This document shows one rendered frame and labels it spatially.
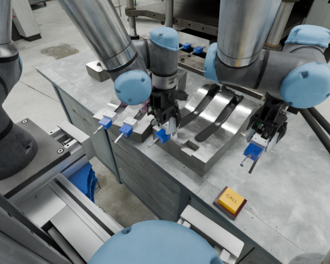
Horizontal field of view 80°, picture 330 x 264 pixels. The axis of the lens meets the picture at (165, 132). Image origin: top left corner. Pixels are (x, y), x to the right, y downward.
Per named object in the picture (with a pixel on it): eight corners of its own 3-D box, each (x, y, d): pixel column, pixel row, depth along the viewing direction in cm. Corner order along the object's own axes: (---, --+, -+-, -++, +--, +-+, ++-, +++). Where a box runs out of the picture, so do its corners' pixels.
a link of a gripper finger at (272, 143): (258, 160, 62) (261, 136, 56) (266, 149, 65) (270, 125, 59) (268, 163, 60) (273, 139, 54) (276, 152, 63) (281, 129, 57)
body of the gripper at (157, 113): (146, 117, 68) (144, 86, 60) (164, 106, 72) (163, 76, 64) (162, 127, 64) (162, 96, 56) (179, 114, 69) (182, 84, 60)
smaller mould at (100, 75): (100, 82, 122) (98, 72, 117) (88, 74, 130) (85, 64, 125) (126, 71, 133) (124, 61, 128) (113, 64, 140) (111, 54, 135)
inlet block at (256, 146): (246, 175, 61) (251, 164, 58) (232, 166, 64) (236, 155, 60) (264, 151, 68) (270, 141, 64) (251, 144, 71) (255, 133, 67)
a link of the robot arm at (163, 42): (144, 26, 52) (175, 24, 53) (146, 66, 59) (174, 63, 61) (149, 36, 46) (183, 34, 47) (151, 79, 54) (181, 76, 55)
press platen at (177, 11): (271, 82, 109) (284, 50, 96) (124, 30, 173) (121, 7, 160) (315, 42, 152) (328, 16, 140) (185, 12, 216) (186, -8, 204)
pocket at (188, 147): (191, 160, 72) (192, 154, 69) (180, 152, 75) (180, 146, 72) (198, 153, 74) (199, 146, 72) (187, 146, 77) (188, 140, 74)
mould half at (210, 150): (201, 177, 73) (207, 154, 63) (153, 142, 86) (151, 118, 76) (260, 115, 99) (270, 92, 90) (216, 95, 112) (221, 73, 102)
